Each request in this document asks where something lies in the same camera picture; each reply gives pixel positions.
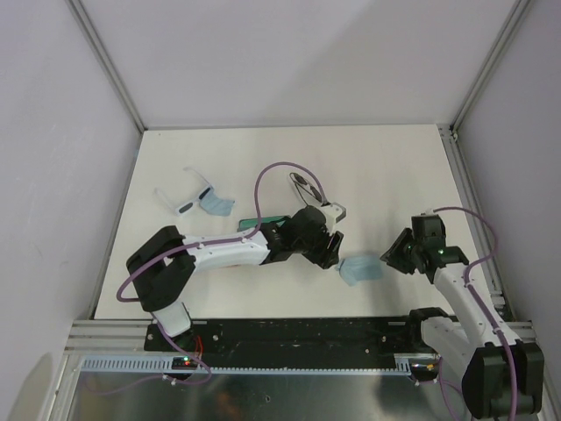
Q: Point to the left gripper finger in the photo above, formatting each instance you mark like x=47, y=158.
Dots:
x=321, y=256
x=332, y=256

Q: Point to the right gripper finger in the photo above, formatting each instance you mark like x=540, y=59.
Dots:
x=405, y=240
x=404, y=261

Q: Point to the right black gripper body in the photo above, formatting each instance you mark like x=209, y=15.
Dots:
x=416, y=246

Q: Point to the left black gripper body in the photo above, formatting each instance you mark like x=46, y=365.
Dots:
x=320, y=239

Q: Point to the light blue cleaning cloth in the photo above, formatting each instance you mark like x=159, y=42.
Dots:
x=360, y=268

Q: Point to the blue glasses case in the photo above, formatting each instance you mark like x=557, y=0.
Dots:
x=252, y=223

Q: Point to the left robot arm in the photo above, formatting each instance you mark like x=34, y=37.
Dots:
x=160, y=269

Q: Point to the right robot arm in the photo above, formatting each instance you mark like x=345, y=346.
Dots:
x=501, y=375

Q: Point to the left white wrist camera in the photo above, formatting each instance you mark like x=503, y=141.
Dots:
x=333, y=213

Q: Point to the black frame sunglasses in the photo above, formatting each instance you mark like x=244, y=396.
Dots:
x=308, y=192

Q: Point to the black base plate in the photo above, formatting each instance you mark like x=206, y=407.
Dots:
x=306, y=339

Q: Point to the grey slotted cable duct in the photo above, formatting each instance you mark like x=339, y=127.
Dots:
x=396, y=365

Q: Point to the white frame sunglasses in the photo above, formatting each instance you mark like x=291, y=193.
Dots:
x=183, y=195

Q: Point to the aluminium front rail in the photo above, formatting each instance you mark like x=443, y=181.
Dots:
x=107, y=337

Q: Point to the right aluminium frame post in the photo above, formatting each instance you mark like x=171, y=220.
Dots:
x=502, y=42

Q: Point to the aluminium frame post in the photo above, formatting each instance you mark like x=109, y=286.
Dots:
x=502, y=42
x=100, y=51

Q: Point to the left aluminium frame post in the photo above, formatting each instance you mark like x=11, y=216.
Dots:
x=100, y=51

